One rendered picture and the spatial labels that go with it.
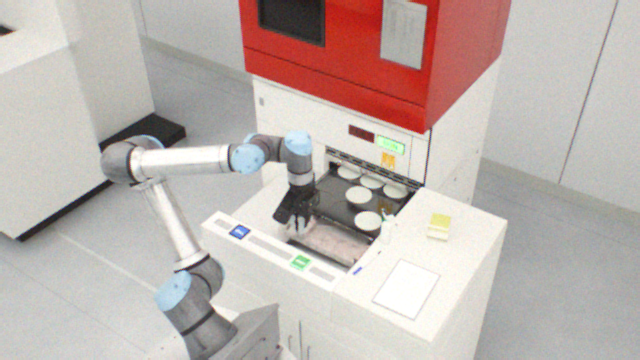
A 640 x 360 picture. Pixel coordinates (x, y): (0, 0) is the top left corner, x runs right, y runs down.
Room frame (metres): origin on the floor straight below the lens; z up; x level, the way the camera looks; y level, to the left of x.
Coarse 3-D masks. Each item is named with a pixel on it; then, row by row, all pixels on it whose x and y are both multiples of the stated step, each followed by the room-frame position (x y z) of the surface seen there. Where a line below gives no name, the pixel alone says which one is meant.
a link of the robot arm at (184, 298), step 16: (192, 272) 1.19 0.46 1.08; (160, 288) 1.12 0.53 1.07; (176, 288) 1.08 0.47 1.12; (192, 288) 1.10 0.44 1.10; (208, 288) 1.15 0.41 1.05; (160, 304) 1.06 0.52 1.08; (176, 304) 1.05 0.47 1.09; (192, 304) 1.06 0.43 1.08; (208, 304) 1.09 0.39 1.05; (176, 320) 1.03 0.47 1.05; (192, 320) 1.03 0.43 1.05
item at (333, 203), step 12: (336, 168) 1.93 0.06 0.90; (324, 180) 1.85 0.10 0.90; (336, 180) 1.86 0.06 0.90; (348, 180) 1.86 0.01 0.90; (324, 192) 1.78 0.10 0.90; (336, 192) 1.78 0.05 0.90; (372, 192) 1.79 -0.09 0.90; (324, 204) 1.71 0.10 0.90; (336, 204) 1.71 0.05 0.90; (348, 204) 1.71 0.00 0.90; (360, 204) 1.71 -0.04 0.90; (372, 204) 1.72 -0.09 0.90; (384, 204) 1.72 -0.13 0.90; (396, 204) 1.72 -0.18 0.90; (336, 216) 1.64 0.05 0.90; (348, 216) 1.64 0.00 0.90; (360, 228) 1.58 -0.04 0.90
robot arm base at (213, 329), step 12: (216, 312) 1.09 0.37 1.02; (204, 324) 1.03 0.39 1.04; (216, 324) 1.04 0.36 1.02; (228, 324) 1.06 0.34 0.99; (192, 336) 1.01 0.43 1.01; (204, 336) 1.00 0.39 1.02; (216, 336) 1.01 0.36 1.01; (228, 336) 1.02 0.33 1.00; (192, 348) 0.99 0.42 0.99; (204, 348) 0.98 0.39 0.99; (216, 348) 0.98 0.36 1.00
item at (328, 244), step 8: (280, 232) 1.59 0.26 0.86; (288, 232) 1.57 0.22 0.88; (312, 232) 1.57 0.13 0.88; (320, 232) 1.57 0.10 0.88; (296, 240) 1.55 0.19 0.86; (304, 240) 1.53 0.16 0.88; (312, 240) 1.53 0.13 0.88; (320, 240) 1.53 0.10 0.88; (328, 240) 1.53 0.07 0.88; (336, 240) 1.53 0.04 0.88; (344, 240) 1.53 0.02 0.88; (312, 248) 1.51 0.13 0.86; (320, 248) 1.50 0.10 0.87; (328, 248) 1.49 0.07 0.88; (336, 248) 1.49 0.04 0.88; (344, 248) 1.49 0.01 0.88; (352, 248) 1.50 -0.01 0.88; (360, 248) 1.50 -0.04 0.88; (336, 256) 1.46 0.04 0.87; (344, 256) 1.45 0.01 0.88; (352, 256) 1.46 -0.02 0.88; (344, 264) 1.44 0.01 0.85; (352, 264) 1.43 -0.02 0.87
